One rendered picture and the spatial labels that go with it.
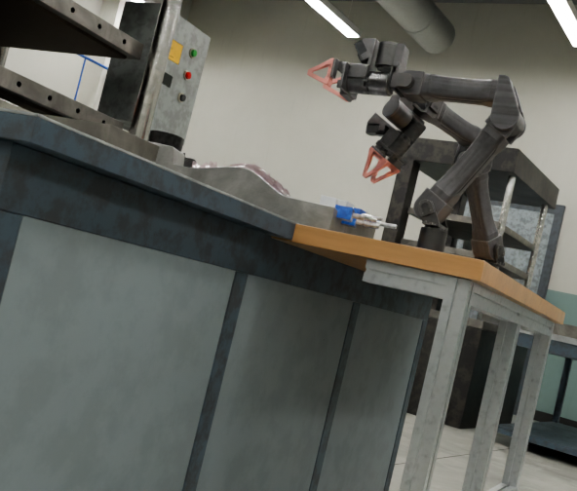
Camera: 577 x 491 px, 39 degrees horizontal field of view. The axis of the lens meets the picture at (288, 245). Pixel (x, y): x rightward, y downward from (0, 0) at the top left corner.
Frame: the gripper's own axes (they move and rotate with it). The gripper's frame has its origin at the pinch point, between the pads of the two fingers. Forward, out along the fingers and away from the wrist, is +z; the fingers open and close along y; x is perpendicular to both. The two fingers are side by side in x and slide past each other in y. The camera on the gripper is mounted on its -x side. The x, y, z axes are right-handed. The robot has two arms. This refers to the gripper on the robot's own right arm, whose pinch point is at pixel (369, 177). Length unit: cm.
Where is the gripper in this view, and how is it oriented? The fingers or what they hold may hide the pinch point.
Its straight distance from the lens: 225.0
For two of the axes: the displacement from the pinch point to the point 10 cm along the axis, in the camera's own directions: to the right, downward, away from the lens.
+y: -4.3, -1.7, -8.9
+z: -6.4, 7.5, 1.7
